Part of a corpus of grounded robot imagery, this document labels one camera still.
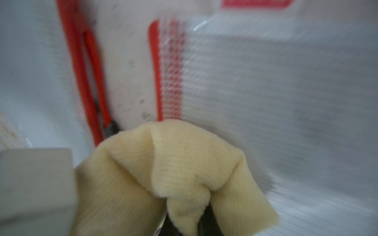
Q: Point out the yellow microfiber cloth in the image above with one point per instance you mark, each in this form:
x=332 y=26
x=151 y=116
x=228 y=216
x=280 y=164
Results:
x=136 y=177

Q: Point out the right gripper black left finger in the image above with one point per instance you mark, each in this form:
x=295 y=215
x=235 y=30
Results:
x=168 y=228

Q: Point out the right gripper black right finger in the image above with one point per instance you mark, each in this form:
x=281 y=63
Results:
x=208 y=225

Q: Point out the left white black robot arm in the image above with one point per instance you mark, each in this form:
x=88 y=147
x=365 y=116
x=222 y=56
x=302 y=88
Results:
x=38 y=192

